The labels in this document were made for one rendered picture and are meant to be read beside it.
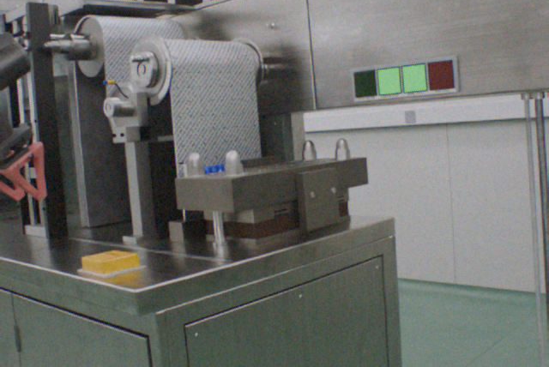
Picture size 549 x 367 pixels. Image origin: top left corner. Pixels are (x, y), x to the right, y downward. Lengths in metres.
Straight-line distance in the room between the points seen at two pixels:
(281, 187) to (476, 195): 2.74
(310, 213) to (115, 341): 0.44
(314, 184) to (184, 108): 0.30
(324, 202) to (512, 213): 2.60
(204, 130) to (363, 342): 0.54
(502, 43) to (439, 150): 2.76
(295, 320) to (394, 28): 0.60
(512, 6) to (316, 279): 0.61
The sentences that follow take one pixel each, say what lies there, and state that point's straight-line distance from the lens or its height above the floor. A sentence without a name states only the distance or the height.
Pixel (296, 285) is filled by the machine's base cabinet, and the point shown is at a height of 0.82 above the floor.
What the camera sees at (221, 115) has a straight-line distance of 1.35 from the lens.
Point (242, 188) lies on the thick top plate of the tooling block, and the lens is 1.12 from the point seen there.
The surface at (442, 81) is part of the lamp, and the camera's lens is 1.24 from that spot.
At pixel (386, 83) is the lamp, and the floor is 1.18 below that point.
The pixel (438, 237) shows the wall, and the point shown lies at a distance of 4.02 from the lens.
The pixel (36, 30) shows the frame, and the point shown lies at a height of 1.37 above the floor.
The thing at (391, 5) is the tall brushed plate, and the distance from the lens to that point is 1.32.
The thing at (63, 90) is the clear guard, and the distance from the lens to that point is 2.32.
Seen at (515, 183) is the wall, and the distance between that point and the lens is 3.74.
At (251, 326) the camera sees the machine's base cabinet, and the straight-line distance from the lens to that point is 1.08.
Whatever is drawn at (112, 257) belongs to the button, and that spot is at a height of 0.92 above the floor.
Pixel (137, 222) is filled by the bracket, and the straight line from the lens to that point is 1.34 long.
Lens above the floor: 1.12
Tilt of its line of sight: 3 degrees down
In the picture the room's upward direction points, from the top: 5 degrees counter-clockwise
